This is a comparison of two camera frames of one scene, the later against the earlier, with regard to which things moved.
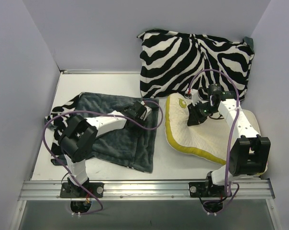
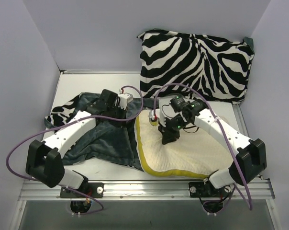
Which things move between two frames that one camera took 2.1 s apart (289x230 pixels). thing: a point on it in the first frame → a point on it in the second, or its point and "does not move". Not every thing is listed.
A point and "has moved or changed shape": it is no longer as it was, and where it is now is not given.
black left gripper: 139,109 → 118,115
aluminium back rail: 76,71 does not move
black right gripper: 195,114 → 170,131
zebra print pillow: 171,63 does not move
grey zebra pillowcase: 134,146 has moved or changed shape
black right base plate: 206,189 does not move
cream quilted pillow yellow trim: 211,137 has moved or changed shape
